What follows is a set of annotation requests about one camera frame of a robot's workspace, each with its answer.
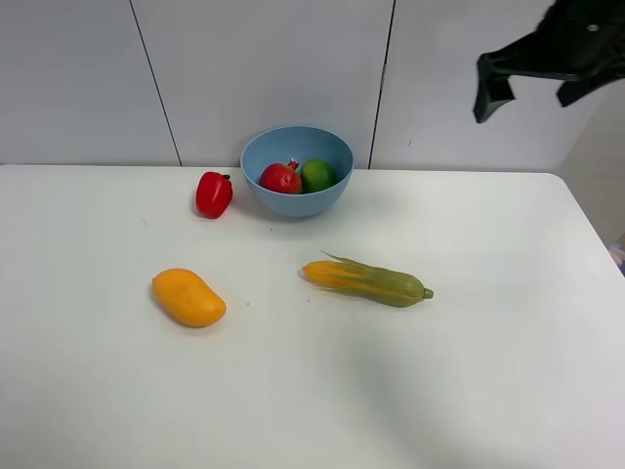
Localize corn cob with green husk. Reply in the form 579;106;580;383
301;253;435;308

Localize red pomegranate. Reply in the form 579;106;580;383
259;159;303;194

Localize light blue plastic bowl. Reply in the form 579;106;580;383
240;126;354;218

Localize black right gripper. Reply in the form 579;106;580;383
473;0;624;124

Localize green lime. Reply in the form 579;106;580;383
300;158;338;192

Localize red bell pepper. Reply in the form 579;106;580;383
195;171;233;220

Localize yellow orange mango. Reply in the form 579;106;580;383
151;268;227;327

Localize pink object at table edge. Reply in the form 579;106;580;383
608;234;625;270

